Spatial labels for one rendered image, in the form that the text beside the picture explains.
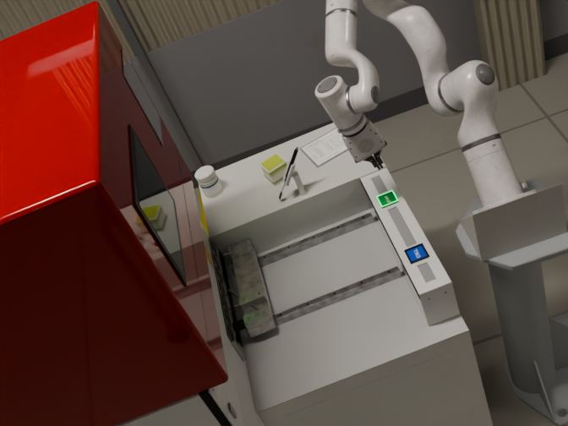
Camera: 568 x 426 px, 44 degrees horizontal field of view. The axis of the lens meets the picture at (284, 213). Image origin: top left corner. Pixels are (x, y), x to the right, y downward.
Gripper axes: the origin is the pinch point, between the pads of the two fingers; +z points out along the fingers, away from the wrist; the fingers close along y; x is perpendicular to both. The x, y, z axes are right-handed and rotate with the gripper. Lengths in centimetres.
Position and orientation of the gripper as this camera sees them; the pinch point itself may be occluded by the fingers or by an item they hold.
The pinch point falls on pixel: (377, 161)
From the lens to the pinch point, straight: 212.4
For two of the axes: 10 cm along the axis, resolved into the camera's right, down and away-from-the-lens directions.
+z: 5.0, 6.1, 6.1
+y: 8.4, -5.1, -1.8
